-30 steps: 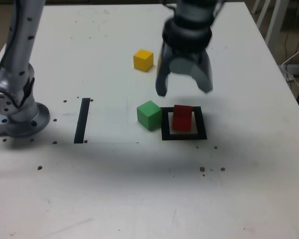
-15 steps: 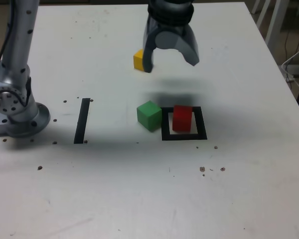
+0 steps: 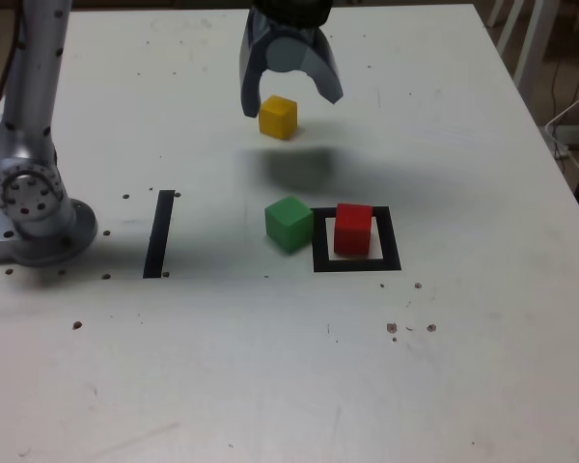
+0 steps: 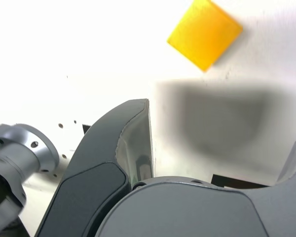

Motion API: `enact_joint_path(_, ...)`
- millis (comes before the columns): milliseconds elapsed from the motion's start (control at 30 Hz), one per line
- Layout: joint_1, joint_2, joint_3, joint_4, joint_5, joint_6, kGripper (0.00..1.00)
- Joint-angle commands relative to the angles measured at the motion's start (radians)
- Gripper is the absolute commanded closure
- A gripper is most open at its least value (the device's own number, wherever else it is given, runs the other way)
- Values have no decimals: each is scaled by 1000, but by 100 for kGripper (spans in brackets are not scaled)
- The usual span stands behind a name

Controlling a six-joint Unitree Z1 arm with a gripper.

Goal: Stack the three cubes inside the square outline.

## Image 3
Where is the black tape strip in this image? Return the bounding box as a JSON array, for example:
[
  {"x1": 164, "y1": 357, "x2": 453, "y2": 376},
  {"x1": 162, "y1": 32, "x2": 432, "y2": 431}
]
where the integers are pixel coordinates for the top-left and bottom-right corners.
[{"x1": 142, "y1": 189, "x2": 176, "y2": 280}]

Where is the black tape square outline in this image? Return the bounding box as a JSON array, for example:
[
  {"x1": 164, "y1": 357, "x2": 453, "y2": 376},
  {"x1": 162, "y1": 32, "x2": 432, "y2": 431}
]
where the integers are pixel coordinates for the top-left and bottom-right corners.
[{"x1": 310, "y1": 205, "x2": 402, "y2": 274}]

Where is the red cube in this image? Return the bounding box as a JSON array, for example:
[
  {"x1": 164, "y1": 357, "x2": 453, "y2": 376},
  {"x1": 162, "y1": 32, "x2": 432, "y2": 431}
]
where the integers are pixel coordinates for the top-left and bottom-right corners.
[{"x1": 333, "y1": 203, "x2": 374, "y2": 257}]

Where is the yellow cube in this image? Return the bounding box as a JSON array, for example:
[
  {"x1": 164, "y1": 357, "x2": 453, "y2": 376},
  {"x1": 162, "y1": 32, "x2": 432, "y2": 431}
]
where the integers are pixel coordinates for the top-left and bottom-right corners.
[{"x1": 258, "y1": 95, "x2": 299, "y2": 141}]

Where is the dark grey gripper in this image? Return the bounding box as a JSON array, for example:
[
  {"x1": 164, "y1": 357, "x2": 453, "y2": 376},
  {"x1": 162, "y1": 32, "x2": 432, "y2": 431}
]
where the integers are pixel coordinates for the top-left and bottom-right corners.
[{"x1": 237, "y1": 8, "x2": 345, "y2": 119}]

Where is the white furniture leg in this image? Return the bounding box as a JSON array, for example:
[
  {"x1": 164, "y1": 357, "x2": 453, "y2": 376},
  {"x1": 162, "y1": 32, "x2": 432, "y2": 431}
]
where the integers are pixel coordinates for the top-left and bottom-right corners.
[
  {"x1": 512, "y1": 0, "x2": 563, "y2": 94},
  {"x1": 495, "y1": 0, "x2": 526, "y2": 55},
  {"x1": 485, "y1": 0, "x2": 507, "y2": 29}
]

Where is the green cube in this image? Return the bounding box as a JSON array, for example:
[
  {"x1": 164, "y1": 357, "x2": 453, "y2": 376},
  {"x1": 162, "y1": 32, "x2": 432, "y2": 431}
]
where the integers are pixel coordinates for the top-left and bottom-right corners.
[{"x1": 263, "y1": 195, "x2": 316, "y2": 254}]

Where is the thin black cable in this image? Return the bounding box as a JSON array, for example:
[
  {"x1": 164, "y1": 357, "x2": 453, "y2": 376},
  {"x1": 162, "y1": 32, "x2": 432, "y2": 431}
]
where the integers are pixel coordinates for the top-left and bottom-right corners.
[{"x1": 551, "y1": 57, "x2": 564, "y2": 160}]

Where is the white cable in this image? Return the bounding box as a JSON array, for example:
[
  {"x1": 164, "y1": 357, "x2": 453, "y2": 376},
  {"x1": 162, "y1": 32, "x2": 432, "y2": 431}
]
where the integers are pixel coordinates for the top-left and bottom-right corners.
[{"x1": 543, "y1": 79, "x2": 579, "y2": 180}]

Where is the dark cable along arm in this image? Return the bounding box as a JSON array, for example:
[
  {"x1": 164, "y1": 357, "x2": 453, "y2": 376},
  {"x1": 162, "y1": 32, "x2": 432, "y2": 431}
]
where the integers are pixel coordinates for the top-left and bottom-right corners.
[{"x1": 0, "y1": 0, "x2": 21, "y2": 144}]

